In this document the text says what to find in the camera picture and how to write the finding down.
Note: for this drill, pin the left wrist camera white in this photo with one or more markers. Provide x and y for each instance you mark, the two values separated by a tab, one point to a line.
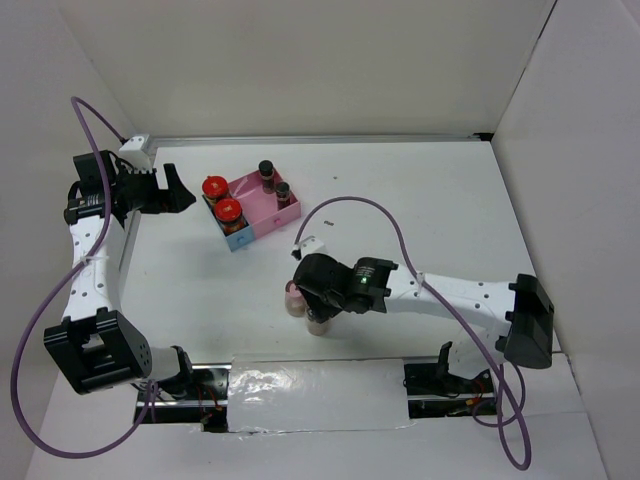
135	152

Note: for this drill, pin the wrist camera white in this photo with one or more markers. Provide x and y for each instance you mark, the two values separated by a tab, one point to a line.
307	246
135	152

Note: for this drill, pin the red-cap jar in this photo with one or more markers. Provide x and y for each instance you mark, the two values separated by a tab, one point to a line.
229	214
214	189

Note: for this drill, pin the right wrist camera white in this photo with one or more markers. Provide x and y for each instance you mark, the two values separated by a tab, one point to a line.
307	246

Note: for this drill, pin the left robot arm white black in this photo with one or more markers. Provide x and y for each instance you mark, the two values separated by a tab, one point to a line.
95	346

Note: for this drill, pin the blue drawer box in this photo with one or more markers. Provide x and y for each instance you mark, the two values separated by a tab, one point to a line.
239	239

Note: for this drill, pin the pink-cap spice bottle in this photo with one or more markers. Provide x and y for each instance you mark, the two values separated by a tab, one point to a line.
295	303

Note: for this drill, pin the small black-cap spice bottle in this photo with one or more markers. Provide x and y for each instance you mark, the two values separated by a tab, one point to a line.
266	171

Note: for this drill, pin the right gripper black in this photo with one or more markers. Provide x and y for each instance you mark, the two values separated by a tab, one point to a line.
314	303

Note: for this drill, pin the aluminium rail back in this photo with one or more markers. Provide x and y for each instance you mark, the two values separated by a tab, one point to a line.
159	142

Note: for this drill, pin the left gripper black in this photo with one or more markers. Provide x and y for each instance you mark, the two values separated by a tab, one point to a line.
175	199

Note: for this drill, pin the white taped front cover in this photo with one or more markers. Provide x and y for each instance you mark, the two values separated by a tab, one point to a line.
317	396

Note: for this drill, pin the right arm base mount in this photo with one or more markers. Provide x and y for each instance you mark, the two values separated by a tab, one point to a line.
434	393

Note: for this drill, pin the pink drawer box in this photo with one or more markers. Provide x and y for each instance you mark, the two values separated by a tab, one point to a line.
259	208

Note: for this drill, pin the black-cap spice bottle front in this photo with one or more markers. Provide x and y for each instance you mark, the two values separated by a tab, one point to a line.
316	323

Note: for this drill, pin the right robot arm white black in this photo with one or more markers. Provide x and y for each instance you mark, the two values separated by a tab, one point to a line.
512	321

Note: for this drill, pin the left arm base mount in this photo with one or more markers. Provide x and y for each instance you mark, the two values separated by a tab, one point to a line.
187	393

